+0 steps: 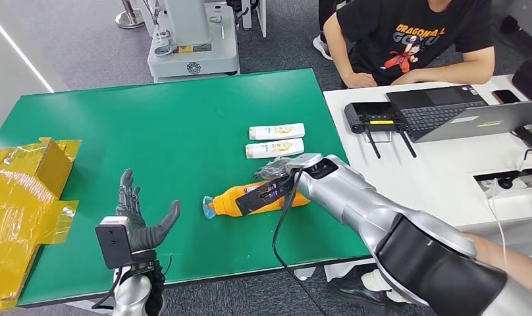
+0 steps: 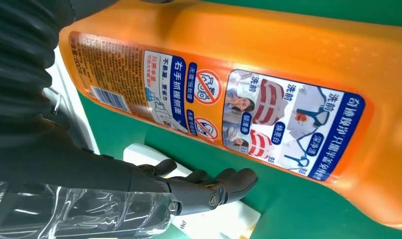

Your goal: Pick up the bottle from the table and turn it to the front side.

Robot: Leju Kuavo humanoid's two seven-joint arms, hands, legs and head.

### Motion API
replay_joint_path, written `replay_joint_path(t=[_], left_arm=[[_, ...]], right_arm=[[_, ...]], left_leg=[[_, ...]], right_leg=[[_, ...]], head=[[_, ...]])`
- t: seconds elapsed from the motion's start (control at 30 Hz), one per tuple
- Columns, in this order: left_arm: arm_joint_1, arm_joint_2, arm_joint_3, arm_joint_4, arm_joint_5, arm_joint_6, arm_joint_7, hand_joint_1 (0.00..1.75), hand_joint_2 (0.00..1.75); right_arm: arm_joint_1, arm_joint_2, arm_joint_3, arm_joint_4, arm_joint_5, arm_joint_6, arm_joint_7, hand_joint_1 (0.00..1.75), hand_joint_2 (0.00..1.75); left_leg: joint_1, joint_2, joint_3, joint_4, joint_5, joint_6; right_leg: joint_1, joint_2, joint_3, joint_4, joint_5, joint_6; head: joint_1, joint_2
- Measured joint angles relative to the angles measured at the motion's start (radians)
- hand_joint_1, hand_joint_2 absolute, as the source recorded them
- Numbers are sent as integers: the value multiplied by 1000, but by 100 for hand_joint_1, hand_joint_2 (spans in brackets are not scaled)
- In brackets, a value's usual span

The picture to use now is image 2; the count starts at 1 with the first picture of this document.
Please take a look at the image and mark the white shampoo bottle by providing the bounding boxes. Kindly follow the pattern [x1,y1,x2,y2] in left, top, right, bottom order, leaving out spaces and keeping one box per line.
[123,142,262,239]

